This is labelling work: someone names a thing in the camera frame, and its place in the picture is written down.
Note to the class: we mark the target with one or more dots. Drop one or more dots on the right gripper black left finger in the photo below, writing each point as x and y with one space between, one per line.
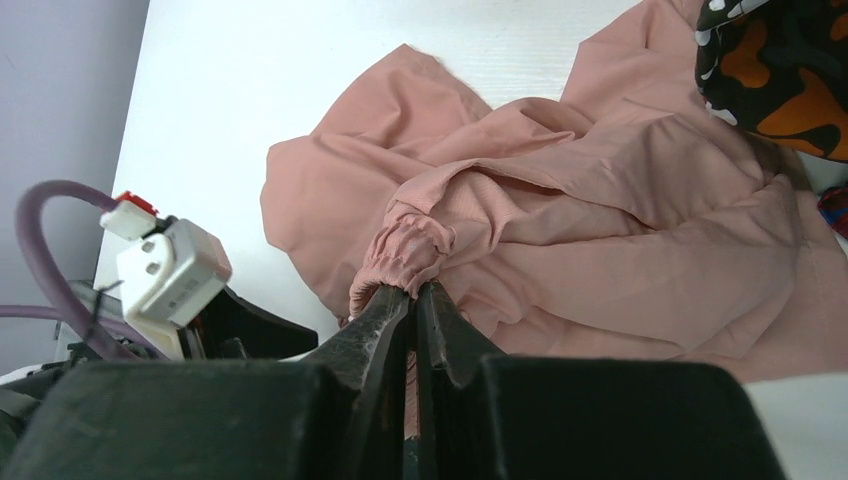
337 413

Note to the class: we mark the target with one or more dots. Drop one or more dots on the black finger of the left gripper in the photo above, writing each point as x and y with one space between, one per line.
230 327

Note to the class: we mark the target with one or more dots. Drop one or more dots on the colourful comic print shorts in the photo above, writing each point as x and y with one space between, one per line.
833 206

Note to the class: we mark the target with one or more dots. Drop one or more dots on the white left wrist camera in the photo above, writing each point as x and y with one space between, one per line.
170 271

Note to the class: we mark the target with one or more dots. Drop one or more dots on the pink shorts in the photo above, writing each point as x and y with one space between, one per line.
622 220

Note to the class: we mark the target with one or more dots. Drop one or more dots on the orange camouflage shorts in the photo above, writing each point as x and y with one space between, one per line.
778 70

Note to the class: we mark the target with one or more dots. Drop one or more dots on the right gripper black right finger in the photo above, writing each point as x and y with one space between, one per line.
484 414

